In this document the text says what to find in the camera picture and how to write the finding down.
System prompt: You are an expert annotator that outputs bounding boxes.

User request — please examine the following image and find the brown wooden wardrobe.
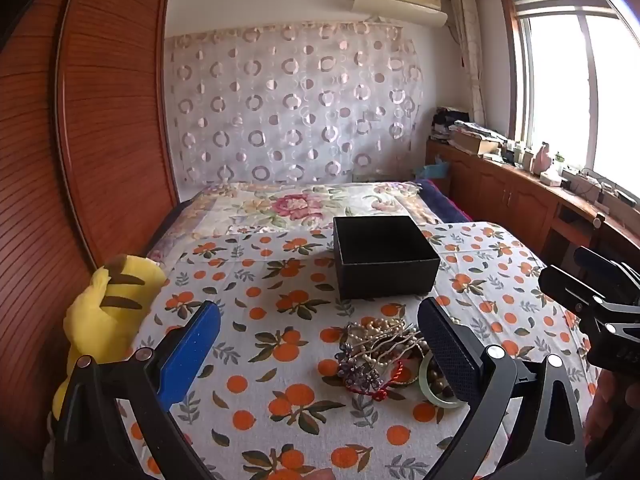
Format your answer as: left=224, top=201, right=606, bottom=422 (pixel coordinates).
left=0, top=0, right=181, bottom=461

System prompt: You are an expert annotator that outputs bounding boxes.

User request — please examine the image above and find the brown wooden bead bracelet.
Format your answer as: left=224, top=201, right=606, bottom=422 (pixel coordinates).
left=377, top=322, right=453, bottom=396

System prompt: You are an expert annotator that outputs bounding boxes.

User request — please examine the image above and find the black cardboard box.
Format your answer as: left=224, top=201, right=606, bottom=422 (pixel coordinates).
left=333, top=216, right=441, bottom=300

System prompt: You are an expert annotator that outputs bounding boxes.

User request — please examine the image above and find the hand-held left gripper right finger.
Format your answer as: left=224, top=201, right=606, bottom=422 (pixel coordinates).
left=417, top=297, right=588, bottom=480

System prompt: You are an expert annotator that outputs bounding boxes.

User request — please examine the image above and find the floral quilt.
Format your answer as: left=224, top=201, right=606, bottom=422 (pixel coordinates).
left=150, top=180, right=446, bottom=257

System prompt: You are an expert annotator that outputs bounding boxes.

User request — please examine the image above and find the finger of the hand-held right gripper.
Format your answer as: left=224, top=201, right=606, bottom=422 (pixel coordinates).
left=573, top=246, right=640, bottom=306
left=539, top=265, right=608, bottom=320

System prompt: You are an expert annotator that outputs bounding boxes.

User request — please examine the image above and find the yellow plush toy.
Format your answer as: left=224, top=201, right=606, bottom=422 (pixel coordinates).
left=47, top=254, right=168, bottom=441

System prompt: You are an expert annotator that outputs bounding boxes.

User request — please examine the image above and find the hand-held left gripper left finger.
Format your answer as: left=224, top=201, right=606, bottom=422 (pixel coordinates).
left=54, top=301, right=222, bottom=480

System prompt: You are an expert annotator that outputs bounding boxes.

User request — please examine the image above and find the window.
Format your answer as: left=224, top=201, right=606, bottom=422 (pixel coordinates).
left=500, top=0, right=640, bottom=206

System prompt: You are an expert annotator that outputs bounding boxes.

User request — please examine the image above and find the pearl necklace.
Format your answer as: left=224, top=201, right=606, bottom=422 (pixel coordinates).
left=342, top=316, right=426, bottom=376

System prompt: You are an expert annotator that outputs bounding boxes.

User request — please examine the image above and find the white air conditioner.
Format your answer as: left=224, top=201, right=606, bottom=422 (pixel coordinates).
left=352, top=0, right=449, bottom=27

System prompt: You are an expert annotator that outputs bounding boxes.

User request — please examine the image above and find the wooden side cabinet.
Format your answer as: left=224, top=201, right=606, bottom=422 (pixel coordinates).
left=425, top=137, right=640, bottom=271

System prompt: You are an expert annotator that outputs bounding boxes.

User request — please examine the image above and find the teal bag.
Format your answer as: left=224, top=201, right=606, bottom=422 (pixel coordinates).
left=425, top=155, right=454, bottom=181

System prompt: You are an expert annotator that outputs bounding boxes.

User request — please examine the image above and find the patterned window curtain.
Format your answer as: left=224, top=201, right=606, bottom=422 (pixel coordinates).
left=448, top=0, right=487, bottom=128

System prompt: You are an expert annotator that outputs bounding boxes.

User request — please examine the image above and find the red string bracelet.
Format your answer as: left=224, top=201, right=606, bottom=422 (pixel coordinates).
left=345, top=360, right=417, bottom=404

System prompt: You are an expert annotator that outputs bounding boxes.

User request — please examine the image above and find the orange fruit print bedsheet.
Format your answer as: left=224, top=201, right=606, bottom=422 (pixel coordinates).
left=115, top=221, right=601, bottom=480

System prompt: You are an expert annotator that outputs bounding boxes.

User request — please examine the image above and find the sheer circle pattern curtain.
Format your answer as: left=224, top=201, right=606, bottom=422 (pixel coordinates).
left=164, top=21, right=423, bottom=188

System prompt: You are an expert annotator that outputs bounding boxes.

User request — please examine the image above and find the person's right hand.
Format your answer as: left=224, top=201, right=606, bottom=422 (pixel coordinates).
left=584, top=372, right=640, bottom=480

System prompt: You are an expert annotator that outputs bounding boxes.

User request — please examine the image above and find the pile of clothes and papers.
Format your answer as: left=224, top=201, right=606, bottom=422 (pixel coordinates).
left=431, top=106, right=508, bottom=147

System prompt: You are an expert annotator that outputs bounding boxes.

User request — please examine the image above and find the pink figurine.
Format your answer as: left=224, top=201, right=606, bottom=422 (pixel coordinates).
left=532, top=141, right=553, bottom=173

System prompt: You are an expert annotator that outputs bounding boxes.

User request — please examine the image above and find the purple flower brooch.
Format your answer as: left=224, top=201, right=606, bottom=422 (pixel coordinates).
left=336, top=355, right=382, bottom=387

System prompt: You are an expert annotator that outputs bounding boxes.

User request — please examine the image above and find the purple fleece blanket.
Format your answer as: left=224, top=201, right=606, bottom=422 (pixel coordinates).
left=415, top=178, right=473, bottom=224

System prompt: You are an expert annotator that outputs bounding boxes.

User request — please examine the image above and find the white power strip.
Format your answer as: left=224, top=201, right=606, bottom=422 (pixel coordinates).
left=562, top=167, right=637, bottom=207

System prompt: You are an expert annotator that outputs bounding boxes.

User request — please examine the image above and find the green jade bangle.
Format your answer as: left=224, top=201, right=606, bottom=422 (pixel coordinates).
left=419, top=350, right=466, bottom=409

